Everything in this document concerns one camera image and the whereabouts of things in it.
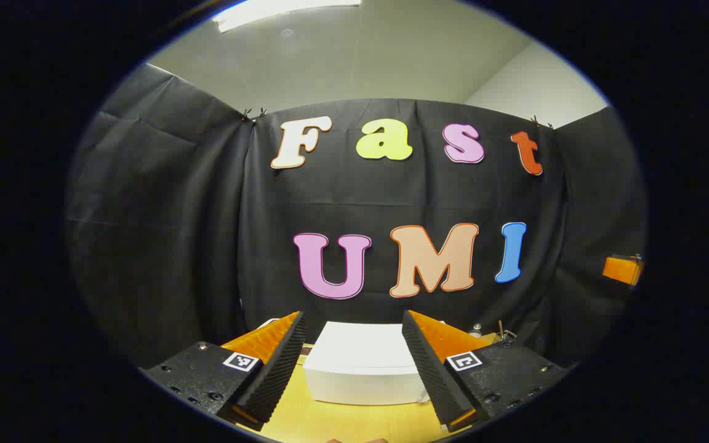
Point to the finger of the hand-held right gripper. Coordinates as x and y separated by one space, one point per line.
622 269

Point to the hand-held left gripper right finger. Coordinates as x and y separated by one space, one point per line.
431 375

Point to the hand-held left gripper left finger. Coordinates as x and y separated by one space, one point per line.
280 369

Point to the white microwave oven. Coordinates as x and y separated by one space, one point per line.
360 363

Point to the ceiling light panel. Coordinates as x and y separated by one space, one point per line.
268 11

